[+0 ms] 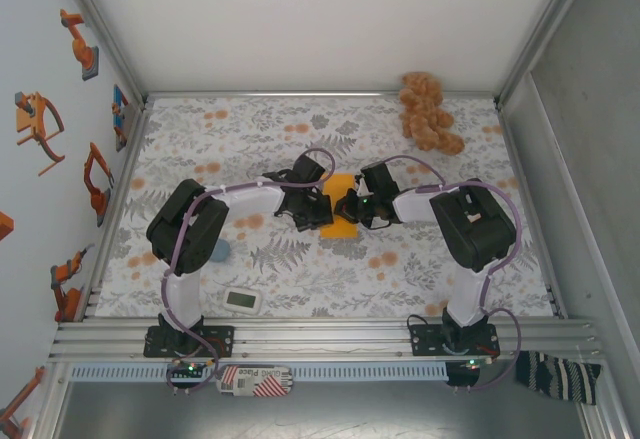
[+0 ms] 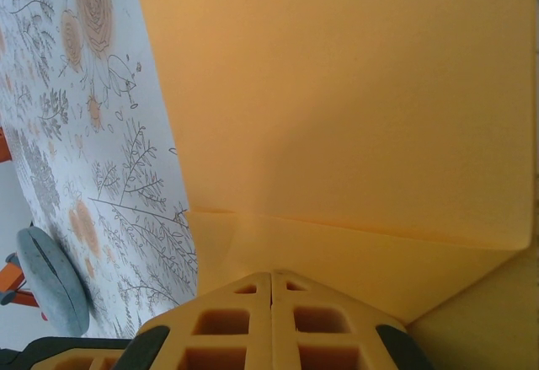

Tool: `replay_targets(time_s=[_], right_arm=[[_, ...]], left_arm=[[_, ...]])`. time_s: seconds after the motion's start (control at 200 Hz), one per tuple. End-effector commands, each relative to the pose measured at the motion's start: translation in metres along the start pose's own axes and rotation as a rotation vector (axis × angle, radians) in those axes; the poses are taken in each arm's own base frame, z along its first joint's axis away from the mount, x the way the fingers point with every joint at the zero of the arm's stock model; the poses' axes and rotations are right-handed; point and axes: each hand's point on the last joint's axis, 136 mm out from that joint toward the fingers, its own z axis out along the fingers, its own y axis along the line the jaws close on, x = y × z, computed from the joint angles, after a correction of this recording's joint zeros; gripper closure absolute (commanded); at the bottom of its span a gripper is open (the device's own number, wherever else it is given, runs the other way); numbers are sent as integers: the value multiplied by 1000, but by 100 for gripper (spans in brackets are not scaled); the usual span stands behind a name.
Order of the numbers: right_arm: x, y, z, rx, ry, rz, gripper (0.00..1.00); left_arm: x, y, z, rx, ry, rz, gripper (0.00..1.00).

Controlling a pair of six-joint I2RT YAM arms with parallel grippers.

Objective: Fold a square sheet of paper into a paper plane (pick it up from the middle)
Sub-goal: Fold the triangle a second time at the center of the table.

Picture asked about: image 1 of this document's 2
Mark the floral patterned table mat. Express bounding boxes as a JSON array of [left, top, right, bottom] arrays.
[[94, 96, 561, 319]]

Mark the blue sponge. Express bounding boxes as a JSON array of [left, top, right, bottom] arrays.
[[209, 238, 232, 264]]

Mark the brown teddy bear plush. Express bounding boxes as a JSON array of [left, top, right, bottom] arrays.
[[398, 71, 466, 154]]

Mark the white digital timer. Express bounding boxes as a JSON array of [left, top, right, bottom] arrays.
[[222, 287, 265, 316]]

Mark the red white striped label card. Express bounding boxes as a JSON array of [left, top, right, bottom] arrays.
[[214, 364, 294, 399]]

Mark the black controller board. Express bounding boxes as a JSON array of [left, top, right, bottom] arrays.
[[446, 357, 490, 389], [167, 358, 207, 379]]

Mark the black white striped sock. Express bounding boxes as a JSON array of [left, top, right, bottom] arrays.
[[513, 350, 604, 407]]

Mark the orange claw sticker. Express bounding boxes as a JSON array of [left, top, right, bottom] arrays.
[[13, 91, 66, 176]]

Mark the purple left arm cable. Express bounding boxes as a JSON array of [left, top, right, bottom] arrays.
[[162, 146, 336, 395]]

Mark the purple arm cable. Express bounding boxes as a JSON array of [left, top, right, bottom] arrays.
[[162, 146, 336, 395], [384, 154, 525, 393]]

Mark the thin aluminium frame rail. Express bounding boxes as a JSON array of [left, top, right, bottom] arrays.
[[147, 90, 499, 101]]

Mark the wide aluminium extrusion rail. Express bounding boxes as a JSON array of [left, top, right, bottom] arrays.
[[47, 316, 606, 360]]

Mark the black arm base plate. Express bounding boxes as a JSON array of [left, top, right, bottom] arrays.
[[408, 322, 501, 358], [143, 325, 236, 359]]

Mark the white slotted cable duct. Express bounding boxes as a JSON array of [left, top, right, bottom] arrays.
[[69, 362, 449, 381]]

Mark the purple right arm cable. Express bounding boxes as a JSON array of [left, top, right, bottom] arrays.
[[384, 154, 525, 393]]

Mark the blue orange wall sticker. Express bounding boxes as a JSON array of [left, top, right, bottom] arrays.
[[110, 83, 132, 153]]

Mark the aluminium frame post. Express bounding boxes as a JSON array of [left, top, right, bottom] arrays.
[[493, 0, 600, 108], [58, 0, 151, 108]]

